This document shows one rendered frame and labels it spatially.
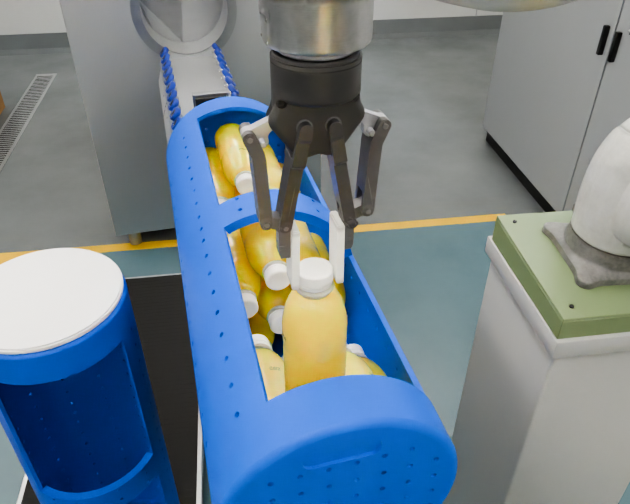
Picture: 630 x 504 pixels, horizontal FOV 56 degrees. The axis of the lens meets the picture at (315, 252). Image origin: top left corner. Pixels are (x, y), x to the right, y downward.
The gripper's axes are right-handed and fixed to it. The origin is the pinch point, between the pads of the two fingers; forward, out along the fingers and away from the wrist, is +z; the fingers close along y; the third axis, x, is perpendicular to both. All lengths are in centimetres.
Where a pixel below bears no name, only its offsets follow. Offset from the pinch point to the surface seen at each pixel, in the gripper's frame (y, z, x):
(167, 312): 24, 120, -137
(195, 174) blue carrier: 9, 16, -50
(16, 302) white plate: 42, 33, -42
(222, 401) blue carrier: 10.9, 18.9, 0.3
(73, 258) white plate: 34, 32, -53
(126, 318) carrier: 25, 38, -40
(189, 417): 19, 121, -84
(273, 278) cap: 0.6, 19.8, -21.8
